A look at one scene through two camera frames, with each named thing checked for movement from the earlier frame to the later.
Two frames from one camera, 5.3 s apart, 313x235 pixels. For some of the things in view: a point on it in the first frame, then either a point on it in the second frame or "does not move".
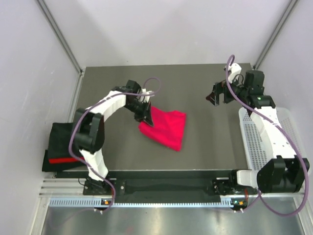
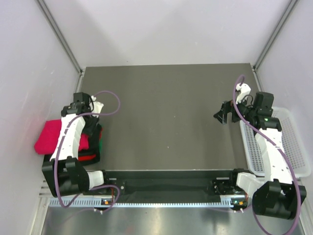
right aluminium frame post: [274, 37] does not move
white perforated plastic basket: [257, 150] does not move
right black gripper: [213, 97] to [227, 106]
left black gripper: [145, 114] to [95, 121]
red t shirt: [168, 128] to [48, 137]
